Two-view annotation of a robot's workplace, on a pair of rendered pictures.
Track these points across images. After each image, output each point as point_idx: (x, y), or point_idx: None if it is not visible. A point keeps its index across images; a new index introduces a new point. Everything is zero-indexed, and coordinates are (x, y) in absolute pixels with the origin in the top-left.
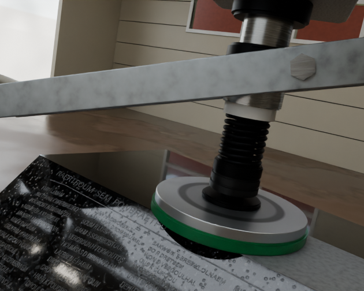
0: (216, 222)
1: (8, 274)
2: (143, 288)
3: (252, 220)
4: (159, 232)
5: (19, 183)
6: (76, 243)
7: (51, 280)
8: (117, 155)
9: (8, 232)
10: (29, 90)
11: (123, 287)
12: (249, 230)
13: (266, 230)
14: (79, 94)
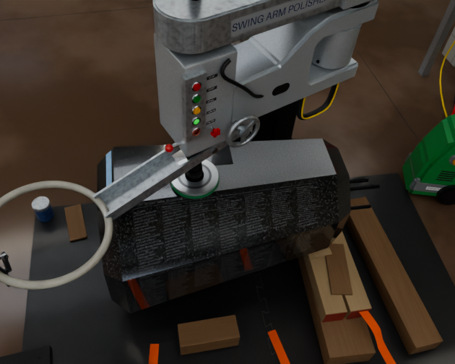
0: (206, 190)
1: (156, 239)
2: (197, 214)
3: (209, 180)
4: (189, 199)
5: (120, 218)
6: (167, 218)
7: (171, 230)
8: (120, 175)
9: (139, 232)
10: (134, 200)
11: (192, 217)
12: (213, 185)
13: (215, 182)
14: (153, 190)
